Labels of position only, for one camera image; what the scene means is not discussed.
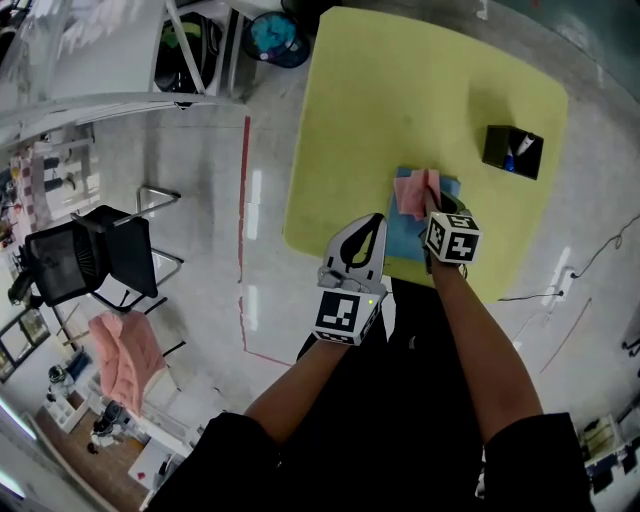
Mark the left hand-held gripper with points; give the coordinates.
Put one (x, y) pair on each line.
(340, 315)

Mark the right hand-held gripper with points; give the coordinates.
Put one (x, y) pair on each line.
(452, 237)

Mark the pink cloth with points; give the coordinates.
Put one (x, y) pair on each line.
(412, 195)

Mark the blue notebook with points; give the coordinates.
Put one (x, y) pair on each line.
(402, 240)

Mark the person's left forearm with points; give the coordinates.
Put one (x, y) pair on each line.
(300, 390)

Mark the person's right forearm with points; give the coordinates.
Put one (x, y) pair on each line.
(490, 360)

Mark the blue pen cap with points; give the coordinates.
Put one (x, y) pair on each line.
(509, 164)

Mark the black square pen holder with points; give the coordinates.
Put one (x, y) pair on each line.
(497, 147)

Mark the white marker pen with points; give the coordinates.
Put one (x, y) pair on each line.
(525, 144)

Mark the yellow-green tablecloth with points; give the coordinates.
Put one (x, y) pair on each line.
(390, 100)

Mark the white power strip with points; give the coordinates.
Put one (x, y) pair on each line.
(562, 285)

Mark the person's black clothing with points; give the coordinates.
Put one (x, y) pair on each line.
(380, 450)

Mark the mesh wastebasket with blue trash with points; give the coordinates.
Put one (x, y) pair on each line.
(275, 37)

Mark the black mesh office chair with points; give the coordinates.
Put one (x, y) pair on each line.
(120, 250)

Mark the empty black mesh wastebasket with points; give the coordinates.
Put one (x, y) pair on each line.
(300, 7)

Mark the pink padded jacket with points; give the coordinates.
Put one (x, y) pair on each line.
(125, 360)

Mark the green and black bag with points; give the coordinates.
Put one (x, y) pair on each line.
(175, 55)

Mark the small white black robot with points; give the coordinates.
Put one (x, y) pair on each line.
(110, 425)
(61, 382)

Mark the table with checked cloth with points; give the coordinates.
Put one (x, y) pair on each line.
(55, 170)

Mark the white metal shelf rack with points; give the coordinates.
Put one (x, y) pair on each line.
(100, 70)

